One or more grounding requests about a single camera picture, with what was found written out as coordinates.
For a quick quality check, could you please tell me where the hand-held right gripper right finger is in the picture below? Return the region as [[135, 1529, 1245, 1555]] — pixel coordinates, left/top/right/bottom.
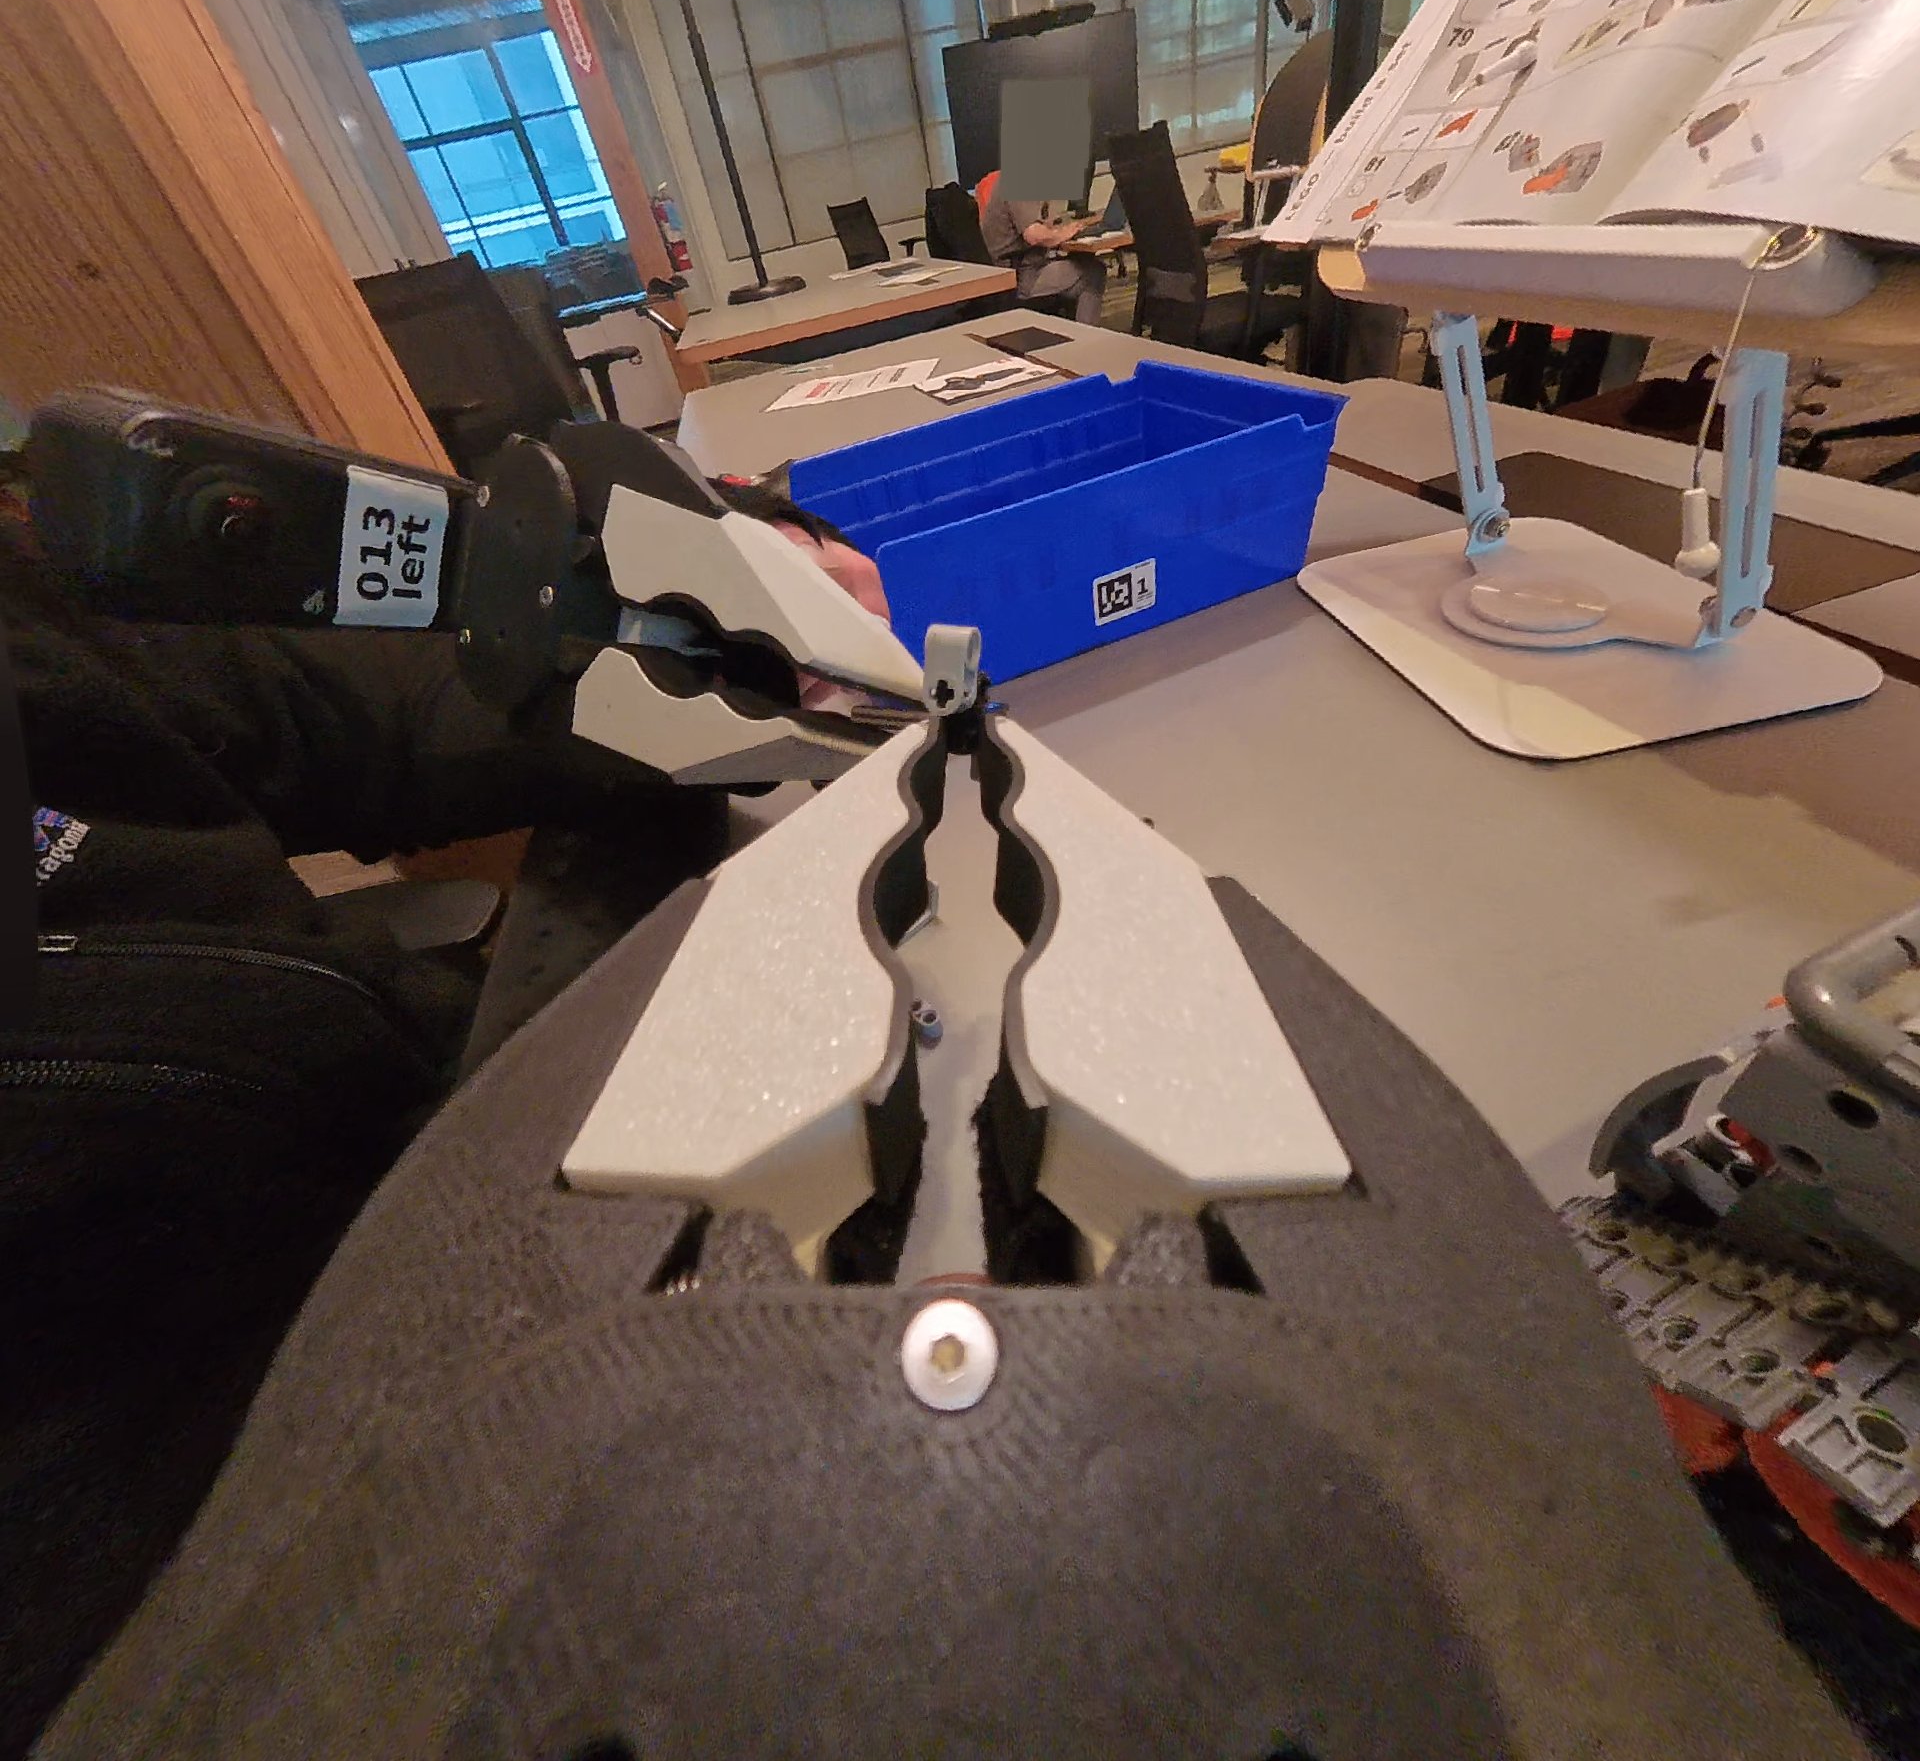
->
[[964, 719, 1355, 1271]]

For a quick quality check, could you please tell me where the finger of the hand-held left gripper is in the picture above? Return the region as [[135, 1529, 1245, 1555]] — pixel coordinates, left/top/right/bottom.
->
[[603, 486, 928, 703], [571, 644, 894, 791]]

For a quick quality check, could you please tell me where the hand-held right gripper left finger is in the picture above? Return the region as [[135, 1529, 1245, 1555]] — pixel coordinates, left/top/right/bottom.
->
[[562, 723, 944, 1280]]

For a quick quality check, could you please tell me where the blue storage bin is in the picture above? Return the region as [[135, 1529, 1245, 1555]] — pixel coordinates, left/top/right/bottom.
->
[[787, 362, 1347, 685]]

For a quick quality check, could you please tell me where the white book stand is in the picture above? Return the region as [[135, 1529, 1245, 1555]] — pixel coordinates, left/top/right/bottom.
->
[[1297, 217, 1884, 758]]

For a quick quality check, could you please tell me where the grey orange tracked toy robot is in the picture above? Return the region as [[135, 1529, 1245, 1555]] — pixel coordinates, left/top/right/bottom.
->
[[1559, 907, 1920, 1591]]

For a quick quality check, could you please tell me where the black wall screen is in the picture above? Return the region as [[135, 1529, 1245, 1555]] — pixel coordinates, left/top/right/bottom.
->
[[941, 8, 1142, 170]]

